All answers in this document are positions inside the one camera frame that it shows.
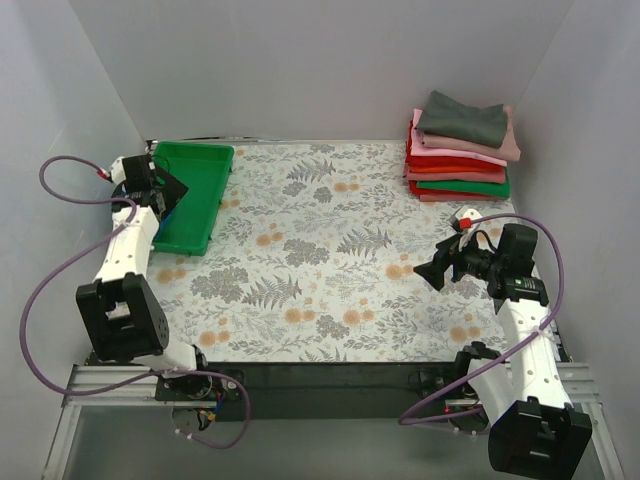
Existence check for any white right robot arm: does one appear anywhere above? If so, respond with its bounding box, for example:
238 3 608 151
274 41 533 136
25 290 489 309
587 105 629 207
414 216 592 479

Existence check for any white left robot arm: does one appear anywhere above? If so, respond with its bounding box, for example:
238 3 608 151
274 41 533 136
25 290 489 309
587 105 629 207
76 154 213 400

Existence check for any green plastic tray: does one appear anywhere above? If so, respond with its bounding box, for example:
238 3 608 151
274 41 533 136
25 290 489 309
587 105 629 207
153 141 235 256

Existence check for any bottom pink folded t shirt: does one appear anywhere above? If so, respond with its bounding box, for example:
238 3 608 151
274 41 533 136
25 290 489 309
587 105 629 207
419 192 503 202

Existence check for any green folded t shirt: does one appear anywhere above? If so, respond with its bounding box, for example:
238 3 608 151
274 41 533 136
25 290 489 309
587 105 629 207
409 180 511 198

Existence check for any salmon folded t shirt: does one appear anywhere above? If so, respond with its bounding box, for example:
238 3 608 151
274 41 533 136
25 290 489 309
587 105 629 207
404 170 507 184

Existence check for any orange folded t shirt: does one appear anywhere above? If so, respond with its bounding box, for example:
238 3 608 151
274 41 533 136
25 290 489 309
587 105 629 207
405 167 502 176

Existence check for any red folded t shirt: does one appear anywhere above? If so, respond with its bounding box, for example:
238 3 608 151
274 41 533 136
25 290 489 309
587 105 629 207
406 135 505 171

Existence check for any dusty pink folded t shirt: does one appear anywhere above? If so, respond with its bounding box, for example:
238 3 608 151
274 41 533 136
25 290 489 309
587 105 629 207
412 104 522 162

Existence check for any floral table mat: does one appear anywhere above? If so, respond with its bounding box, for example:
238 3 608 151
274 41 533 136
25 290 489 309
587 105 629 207
148 143 511 362

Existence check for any light pink folded t shirt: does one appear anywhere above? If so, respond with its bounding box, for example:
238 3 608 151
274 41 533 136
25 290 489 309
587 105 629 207
408 122 507 167

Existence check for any grey folded t shirt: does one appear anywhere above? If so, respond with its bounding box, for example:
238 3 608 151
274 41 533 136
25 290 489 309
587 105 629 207
414 90 508 148

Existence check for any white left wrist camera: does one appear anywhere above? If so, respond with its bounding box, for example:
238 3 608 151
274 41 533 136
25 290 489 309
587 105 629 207
97 156 126 185

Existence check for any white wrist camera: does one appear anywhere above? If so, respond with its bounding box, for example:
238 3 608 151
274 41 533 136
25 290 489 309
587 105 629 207
449 207 482 250
97 156 126 185

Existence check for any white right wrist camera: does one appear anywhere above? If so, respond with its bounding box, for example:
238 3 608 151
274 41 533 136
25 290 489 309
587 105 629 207
449 207 482 250

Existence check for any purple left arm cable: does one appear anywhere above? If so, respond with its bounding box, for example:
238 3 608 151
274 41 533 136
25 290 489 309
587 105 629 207
21 155 251 449

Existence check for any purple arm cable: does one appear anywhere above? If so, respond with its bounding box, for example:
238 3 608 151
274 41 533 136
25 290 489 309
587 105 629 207
21 155 251 449
397 213 565 436

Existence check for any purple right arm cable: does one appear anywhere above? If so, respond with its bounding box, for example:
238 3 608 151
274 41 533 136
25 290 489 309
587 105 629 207
397 213 565 436

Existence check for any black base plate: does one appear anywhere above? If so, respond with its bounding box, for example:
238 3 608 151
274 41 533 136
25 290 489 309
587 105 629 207
154 360 511 424

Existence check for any aluminium frame rail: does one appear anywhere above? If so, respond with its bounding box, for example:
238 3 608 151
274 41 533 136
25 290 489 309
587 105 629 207
42 362 626 480

